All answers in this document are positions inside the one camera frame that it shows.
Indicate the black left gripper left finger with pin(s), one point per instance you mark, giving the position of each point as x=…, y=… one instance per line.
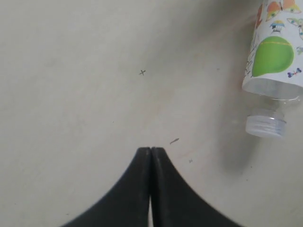
x=126, y=204

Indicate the butterfly label clear bottle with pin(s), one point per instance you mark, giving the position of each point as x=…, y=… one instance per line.
x=273, y=78

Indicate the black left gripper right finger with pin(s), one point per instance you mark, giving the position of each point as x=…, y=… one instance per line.
x=174, y=203

